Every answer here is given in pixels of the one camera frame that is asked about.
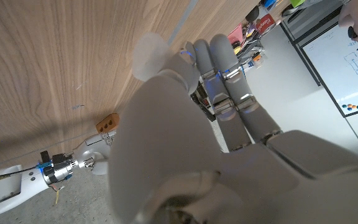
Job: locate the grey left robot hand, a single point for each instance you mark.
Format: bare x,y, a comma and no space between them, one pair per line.
197,174

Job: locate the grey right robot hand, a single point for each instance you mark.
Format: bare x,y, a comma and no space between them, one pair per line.
93,152

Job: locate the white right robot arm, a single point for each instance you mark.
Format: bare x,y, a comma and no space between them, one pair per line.
14,186

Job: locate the small brown wooden block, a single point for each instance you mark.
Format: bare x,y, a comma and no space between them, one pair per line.
107,123

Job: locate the red soup can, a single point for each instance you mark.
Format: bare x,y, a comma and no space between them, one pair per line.
265,24

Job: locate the whiteboard with black frame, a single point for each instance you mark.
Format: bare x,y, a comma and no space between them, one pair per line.
340,71

